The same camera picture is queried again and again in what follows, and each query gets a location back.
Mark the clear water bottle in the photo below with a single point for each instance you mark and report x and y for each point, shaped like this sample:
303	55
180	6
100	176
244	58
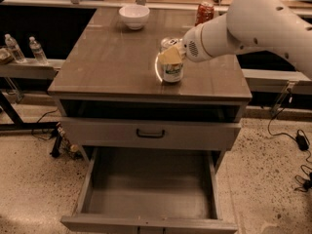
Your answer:
37	51
14	48

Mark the grey drawer cabinet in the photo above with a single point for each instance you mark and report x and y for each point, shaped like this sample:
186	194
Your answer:
112	73

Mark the white ceramic bowl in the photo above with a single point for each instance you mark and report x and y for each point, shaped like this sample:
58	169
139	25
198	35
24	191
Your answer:
134	16

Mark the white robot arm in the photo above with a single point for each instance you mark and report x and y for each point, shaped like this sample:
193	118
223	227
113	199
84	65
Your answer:
248	26

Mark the grey side shelf left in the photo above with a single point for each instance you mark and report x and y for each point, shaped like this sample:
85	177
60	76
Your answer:
31	69

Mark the silver green 7up can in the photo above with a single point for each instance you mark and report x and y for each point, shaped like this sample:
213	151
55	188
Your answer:
171	72

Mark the open lower grey drawer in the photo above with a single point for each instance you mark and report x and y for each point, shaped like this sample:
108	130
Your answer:
149	191

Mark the right clear water bottle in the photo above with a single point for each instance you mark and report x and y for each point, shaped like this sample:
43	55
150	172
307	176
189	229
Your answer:
37	51

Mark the black drawer handle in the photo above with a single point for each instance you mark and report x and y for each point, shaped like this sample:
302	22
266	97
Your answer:
140	133

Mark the black tool on floor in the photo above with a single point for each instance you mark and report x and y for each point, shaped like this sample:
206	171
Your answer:
62	143

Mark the orange soda can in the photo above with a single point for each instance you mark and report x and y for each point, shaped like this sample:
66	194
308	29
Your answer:
205	12

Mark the grey side shelf right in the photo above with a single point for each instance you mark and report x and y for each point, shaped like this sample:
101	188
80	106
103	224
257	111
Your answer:
273	81

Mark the left clear water bottle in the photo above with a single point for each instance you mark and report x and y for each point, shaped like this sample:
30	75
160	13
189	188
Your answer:
14	48

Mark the upper grey drawer front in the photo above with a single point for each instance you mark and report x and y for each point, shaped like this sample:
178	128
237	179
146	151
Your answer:
179	135

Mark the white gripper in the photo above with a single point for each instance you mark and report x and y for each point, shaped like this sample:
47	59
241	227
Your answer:
191	45

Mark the grey side shelf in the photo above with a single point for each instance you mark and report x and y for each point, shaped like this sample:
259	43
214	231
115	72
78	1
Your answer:
273	81
31	69

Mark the black power adapter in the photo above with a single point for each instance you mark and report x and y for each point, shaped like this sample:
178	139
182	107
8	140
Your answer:
302	141

